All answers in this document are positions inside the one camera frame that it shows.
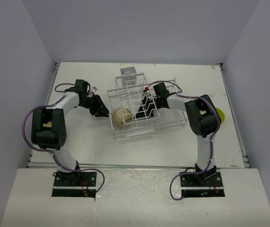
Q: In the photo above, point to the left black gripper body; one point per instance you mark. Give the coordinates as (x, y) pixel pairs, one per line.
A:
(93, 104)

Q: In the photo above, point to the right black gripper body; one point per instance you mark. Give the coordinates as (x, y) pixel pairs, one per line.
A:
(157, 103)

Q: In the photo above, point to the white wire dish rack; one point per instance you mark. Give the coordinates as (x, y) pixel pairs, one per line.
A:
(132, 108)

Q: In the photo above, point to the beige bowl with drawing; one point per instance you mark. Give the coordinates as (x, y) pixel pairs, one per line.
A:
(121, 116)

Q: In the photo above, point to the yellow-green bowl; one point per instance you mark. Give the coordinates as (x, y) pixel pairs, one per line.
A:
(221, 114)

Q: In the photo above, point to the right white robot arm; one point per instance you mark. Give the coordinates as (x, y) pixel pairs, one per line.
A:
(202, 115)

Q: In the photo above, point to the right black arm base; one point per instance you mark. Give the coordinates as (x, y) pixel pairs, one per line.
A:
(193, 187)

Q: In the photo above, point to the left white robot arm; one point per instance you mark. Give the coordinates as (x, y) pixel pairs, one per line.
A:
(48, 130)

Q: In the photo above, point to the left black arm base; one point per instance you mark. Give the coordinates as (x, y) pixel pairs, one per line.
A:
(74, 184)

